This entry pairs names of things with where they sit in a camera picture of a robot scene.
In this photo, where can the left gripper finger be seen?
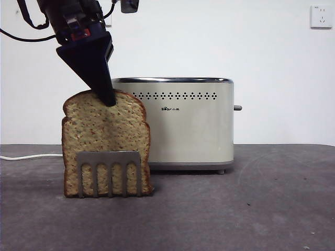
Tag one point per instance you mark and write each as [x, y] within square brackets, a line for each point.
[89, 62]
[110, 48]

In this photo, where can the brown speckled bread slice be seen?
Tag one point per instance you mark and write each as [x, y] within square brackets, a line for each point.
[104, 130]

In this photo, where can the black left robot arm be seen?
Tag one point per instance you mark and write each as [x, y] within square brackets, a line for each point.
[55, 10]

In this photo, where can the steel toast rack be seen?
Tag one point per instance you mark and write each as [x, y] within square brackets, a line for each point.
[110, 157]

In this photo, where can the cream and steel toaster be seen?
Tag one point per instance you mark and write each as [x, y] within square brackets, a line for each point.
[191, 130]

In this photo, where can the grey toaster lever knob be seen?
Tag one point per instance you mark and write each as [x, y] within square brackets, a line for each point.
[238, 107]

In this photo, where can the white wall socket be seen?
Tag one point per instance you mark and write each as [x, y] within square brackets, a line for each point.
[321, 17]
[109, 22]

